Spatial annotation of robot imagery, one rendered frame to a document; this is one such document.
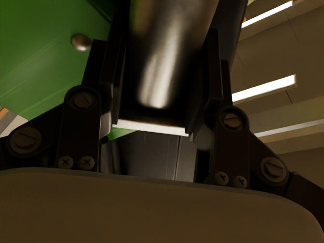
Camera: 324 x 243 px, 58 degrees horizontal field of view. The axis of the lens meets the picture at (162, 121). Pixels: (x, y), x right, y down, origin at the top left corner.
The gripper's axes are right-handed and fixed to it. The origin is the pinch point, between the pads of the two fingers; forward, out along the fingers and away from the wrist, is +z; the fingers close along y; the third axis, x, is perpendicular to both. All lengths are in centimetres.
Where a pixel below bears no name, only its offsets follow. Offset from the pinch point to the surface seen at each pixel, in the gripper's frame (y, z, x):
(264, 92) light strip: 179, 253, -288
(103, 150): -2.6, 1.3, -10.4
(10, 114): -211, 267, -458
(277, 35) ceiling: 306, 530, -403
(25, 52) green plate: -6.9, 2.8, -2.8
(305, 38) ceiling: 330, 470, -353
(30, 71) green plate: -7.0, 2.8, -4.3
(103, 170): -2.6, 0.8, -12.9
